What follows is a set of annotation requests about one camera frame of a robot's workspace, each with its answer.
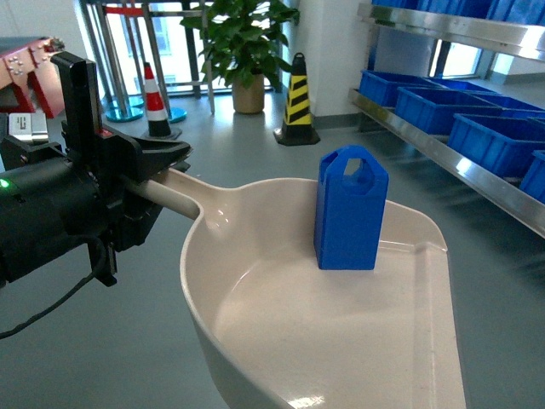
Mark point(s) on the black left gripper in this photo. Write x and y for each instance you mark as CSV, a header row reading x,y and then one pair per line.
x,y
55,197

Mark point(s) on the blue plastic part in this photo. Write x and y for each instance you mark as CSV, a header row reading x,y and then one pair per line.
x,y
351,199

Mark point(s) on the beige plastic dustpan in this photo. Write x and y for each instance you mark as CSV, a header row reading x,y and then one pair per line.
x,y
279,332

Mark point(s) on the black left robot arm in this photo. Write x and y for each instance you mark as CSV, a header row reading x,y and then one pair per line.
x,y
56,197

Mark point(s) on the blue shelf bin far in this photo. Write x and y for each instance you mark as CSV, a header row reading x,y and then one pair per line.
x,y
383,87

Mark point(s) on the blue shelf bin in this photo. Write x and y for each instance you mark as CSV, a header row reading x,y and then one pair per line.
x,y
433,110
503,146
383,87

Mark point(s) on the blue shelf bin middle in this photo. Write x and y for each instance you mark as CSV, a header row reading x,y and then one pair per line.
x,y
433,110

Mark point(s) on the blue shelf bin near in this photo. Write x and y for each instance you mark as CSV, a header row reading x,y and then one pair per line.
x,y
503,146

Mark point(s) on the steel shelf rack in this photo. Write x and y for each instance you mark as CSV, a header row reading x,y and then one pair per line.
x,y
524,41

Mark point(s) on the red white traffic cone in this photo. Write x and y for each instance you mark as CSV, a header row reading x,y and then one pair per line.
x,y
158,126

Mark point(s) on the yellow black traffic cone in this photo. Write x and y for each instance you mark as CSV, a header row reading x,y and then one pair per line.
x,y
297,127

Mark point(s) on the potted green plant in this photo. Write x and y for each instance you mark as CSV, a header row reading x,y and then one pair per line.
x,y
243,47

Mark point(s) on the red conveyor frame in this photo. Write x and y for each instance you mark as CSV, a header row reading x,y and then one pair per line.
x,y
29,80

